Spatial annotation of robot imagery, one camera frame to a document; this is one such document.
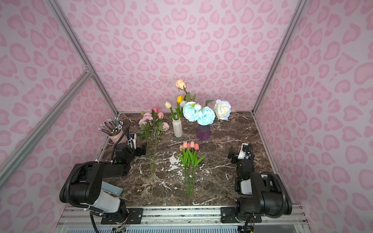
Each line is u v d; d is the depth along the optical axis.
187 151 0.92
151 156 0.95
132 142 0.79
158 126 1.07
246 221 0.69
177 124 0.95
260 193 0.44
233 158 0.80
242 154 0.76
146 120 1.06
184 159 0.90
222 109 0.62
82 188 0.45
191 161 0.90
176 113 0.89
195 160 0.92
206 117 0.58
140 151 0.85
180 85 0.75
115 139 0.95
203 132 1.09
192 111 0.54
